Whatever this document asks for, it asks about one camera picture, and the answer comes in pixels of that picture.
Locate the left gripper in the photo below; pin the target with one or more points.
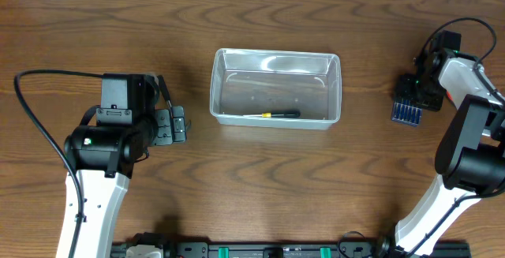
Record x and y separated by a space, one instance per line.
163 135

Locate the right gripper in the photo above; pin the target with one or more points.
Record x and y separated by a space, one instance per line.
402 90

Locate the blue precision screwdriver set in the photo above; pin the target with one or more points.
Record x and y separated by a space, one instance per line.
404 112

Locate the black handled claw hammer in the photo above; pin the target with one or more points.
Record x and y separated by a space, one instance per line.
177 113

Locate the black yellow screwdriver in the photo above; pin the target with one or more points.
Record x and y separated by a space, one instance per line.
276 114

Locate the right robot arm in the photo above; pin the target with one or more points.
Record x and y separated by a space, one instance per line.
469 160

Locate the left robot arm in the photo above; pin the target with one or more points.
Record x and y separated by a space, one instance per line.
103 150

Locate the clear plastic container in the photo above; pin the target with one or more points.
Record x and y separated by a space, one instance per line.
247 81

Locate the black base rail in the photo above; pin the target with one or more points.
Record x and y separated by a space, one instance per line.
156 245

